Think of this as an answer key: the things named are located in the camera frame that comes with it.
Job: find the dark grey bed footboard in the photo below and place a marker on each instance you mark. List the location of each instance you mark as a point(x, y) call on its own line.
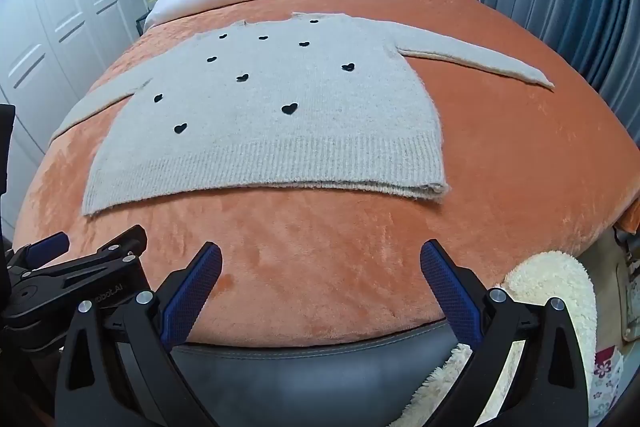
point(310, 382)

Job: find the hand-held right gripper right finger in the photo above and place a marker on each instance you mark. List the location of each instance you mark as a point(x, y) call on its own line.
point(450, 297)

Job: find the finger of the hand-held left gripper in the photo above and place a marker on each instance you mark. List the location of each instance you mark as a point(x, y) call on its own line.
point(47, 247)
point(117, 252)

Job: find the floral print cloth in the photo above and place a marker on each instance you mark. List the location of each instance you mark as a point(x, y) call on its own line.
point(607, 379)

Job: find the white wardrobe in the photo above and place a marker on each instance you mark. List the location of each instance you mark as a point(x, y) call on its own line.
point(60, 17)

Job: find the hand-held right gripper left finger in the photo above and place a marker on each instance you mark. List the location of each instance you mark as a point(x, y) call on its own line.
point(192, 297)

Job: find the orange plush blanket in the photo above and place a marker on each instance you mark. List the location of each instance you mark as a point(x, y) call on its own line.
point(325, 257)

